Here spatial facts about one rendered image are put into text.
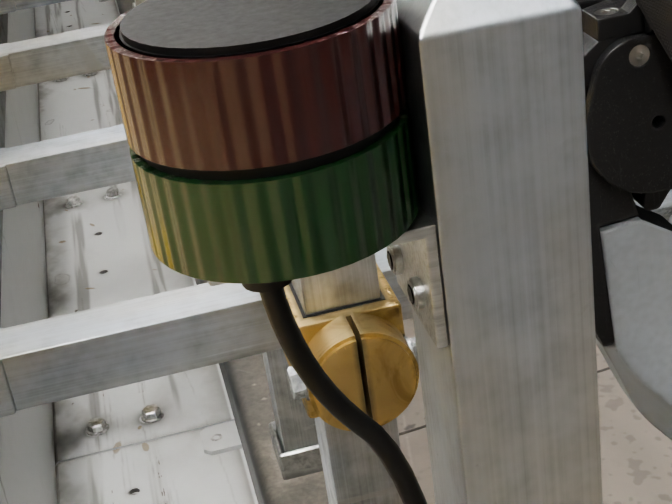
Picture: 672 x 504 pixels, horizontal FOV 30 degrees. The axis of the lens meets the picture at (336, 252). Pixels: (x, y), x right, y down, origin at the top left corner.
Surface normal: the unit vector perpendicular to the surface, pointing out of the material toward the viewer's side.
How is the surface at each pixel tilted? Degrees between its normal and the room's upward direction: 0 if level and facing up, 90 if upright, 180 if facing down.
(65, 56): 90
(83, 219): 0
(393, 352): 90
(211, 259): 90
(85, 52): 90
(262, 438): 0
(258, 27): 0
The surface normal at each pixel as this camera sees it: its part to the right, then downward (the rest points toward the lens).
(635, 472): -0.13, -0.88
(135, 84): -0.74, 0.40
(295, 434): 0.22, 0.42
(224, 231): -0.27, 0.48
